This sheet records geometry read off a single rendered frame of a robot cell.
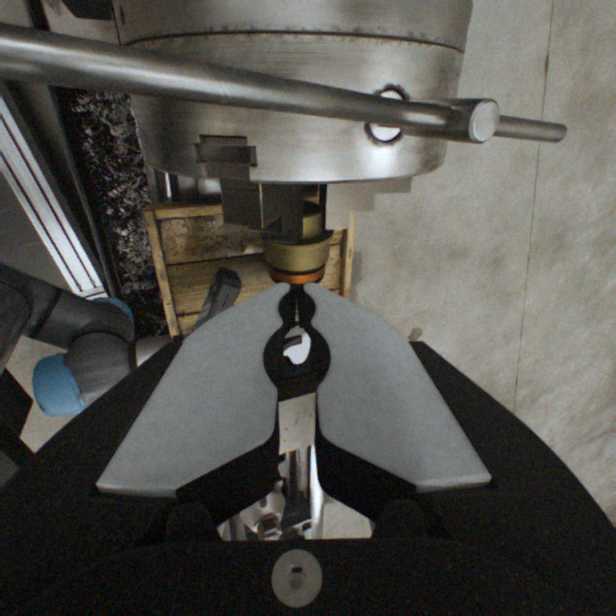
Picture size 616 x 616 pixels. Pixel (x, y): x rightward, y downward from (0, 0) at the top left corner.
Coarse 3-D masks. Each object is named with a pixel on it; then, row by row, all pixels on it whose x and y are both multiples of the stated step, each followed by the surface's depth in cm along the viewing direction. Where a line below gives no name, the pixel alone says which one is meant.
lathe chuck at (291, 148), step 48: (144, 48) 25; (192, 48) 23; (240, 48) 22; (288, 48) 22; (336, 48) 22; (384, 48) 23; (432, 48) 25; (144, 96) 28; (432, 96) 27; (144, 144) 31; (192, 144) 27; (288, 144) 25; (336, 144) 25; (384, 144) 26; (432, 144) 30
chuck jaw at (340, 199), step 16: (320, 192) 44; (336, 192) 41; (352, 192) 41; (368, 192) 42; (384, 192) 42; (400, 192) 43; (336, 208) 42; (352, 208) 42; (368, 208) 43; (336, 224) 43
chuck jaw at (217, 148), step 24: (216, 144) 27; (240, 144) 26; (216, 168) 27; (240, 168) 27; (240, 192) 29; (264, 192) 29; (288, 192) 34; (240, 216) 30; (264, 216) 30; (288, 216) 35; (264, 240) 39; (288, 240) 38
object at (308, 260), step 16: (304, 208) 45; (320, 208) 42; (304, 224) 41; (320, 224) 43; (304, 240) 42; (320, 240) 42; (272, 256) 43; (288, 256) 42; (304, 256) 42; (320, 256) 43; (272, 272) 45; (288, 272) 44; (304, 272) 44; (320, 272) 45
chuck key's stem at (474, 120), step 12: (456, 108) 19; (468, 108) 19; (480, 108) 18; (492, 108) 19; (456, 120) 19; (468, 120) 19; (480, 120) 19; (492, 120) 19; (408, 132) 23; (420, 132) 22; (432, 132) 21; (444, 132) 20; (456, 132) 20; (468, 132) 19; (480, 132) 19; (492, 132) 19
